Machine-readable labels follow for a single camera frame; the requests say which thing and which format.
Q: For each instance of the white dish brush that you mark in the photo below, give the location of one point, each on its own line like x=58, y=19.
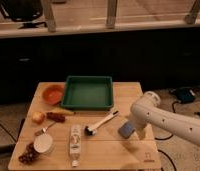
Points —
x=92, y=129

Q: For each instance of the wooden railing post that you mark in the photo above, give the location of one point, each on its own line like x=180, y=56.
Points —
x=191, y=17
x=111, y=13
x=48, y=13

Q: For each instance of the wooden railing post middle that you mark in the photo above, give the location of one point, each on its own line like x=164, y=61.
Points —
x=111, y=13

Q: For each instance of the wooden railing post right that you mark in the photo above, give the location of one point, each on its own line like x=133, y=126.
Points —
x=191, y=17

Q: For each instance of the white plastic bottle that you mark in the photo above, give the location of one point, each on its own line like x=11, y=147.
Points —
x=75, y=144

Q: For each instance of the green plastic tray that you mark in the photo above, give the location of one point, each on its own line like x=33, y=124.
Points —
x=88, y=93

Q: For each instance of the white cup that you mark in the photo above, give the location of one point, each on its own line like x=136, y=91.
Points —
x=43, y=143

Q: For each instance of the wooden railing post left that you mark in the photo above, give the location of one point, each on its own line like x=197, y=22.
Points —
x=48, y=13

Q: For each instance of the yellow banana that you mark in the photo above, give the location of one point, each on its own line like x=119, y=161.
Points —
x=63, y=111

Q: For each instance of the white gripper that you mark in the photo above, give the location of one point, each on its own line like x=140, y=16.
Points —
x=141, y=133

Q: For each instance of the black office chair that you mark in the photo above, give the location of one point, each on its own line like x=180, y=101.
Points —
x=25, y=11

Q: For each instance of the blue box on floor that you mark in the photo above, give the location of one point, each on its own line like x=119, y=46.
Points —
x=184, y=95

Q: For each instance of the red sausage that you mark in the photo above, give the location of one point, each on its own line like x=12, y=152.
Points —
x=56, y=117

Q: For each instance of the bunch of red grapes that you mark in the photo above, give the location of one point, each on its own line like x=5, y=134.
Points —
x=29, y=155

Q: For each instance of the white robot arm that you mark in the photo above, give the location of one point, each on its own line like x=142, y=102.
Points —
x=146, y=110

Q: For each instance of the blue sponge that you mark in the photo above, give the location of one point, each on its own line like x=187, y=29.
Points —
x=126, y=130

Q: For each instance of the orange bowl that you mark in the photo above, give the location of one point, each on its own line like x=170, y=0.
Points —
x=52, y=95

